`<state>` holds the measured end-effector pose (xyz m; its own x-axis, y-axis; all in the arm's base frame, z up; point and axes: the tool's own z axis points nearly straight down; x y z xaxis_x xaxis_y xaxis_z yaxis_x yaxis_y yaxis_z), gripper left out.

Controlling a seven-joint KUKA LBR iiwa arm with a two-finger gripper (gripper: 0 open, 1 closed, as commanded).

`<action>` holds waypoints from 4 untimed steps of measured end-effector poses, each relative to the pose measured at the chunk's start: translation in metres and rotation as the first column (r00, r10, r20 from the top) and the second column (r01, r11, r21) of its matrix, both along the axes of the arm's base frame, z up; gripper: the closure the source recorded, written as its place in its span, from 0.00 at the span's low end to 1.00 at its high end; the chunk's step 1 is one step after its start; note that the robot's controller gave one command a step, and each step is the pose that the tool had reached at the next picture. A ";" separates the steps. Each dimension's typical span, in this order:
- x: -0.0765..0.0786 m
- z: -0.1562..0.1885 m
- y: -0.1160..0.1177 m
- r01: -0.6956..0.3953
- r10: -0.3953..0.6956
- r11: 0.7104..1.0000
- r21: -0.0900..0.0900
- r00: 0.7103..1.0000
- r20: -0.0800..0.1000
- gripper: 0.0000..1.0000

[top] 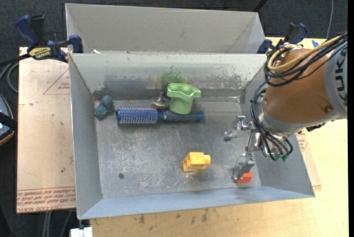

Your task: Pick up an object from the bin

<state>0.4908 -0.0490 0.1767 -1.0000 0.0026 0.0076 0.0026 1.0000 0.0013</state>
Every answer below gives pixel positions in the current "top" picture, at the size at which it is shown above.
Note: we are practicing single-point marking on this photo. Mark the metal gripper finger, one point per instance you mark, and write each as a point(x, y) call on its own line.
point(235, 132)
point(243, 167)

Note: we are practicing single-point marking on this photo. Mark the red-orange small block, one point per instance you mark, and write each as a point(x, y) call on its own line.
point(245, 177)

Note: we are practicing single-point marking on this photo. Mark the yellow plastic block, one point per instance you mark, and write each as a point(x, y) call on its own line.
point(195, 162)

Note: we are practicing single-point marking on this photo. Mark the green plastic cup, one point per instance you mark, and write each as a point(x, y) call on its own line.
point(181, 99)

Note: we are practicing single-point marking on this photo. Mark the small metallic spinning top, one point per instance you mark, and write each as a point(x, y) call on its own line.
point(160, 102)

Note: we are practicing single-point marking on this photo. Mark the grey metal bin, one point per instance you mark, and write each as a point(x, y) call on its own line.
point(155, 147)

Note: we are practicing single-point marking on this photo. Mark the blue hairbrush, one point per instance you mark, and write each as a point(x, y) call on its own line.
point(138, 115)

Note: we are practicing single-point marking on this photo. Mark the grey-blue toy animal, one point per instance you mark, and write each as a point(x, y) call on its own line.
point(103, 107)

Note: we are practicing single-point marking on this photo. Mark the brown cardboard board, red print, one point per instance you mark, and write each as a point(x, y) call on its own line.
point(44, 133)

